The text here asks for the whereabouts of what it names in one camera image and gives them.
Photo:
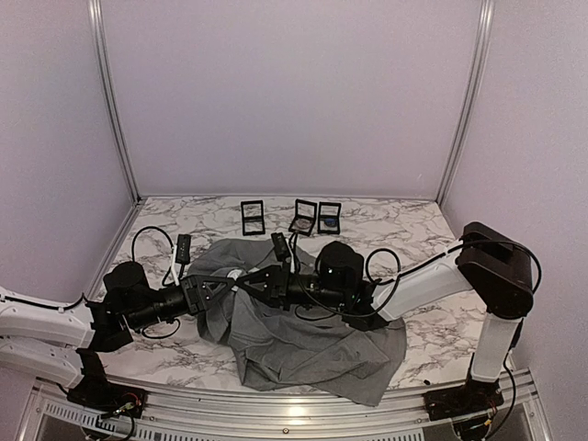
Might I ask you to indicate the grey button shirt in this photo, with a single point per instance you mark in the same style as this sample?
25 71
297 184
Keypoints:
275 349

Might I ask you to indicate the right aluminium frame post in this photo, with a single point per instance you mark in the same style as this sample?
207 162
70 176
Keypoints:
473 86

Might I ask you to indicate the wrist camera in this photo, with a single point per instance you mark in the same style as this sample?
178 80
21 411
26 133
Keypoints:
282 251
180 257

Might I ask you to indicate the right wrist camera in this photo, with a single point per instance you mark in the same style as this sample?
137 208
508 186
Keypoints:
282 251

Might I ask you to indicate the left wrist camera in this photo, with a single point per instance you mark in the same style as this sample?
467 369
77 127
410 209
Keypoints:
180 257

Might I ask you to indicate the aluminium frame post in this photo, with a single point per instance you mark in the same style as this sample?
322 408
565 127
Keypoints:
97 23
473 86

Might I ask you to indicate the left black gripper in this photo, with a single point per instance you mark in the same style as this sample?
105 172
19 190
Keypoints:
193 287

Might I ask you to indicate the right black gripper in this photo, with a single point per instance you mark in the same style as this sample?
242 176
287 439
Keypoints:
276 279

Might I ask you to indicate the dark patterned round brooch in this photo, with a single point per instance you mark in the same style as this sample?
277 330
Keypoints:
235 274

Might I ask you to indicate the front aluminium rail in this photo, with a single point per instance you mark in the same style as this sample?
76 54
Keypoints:
191 414

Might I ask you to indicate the left aluminium frame post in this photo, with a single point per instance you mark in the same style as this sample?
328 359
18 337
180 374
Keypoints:
97 23

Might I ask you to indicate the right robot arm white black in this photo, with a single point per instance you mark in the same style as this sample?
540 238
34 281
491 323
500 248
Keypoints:
503 273

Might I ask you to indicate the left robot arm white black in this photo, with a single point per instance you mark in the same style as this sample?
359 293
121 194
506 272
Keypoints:
62 342

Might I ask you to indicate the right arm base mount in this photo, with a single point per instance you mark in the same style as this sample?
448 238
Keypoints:
470 397

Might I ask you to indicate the pink round brooch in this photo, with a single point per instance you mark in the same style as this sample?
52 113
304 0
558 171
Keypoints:
302 224

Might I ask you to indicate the right black display frame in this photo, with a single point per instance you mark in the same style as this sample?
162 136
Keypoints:
329 210

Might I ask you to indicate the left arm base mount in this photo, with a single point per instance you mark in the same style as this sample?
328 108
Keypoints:
95 391

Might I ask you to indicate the middle black display frame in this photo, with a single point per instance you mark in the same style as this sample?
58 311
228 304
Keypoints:
304 209

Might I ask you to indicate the left black display frame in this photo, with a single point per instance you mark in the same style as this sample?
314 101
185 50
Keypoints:
253 217

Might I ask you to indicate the black display frame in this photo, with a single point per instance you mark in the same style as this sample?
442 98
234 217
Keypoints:
304 209
329 210
253 217

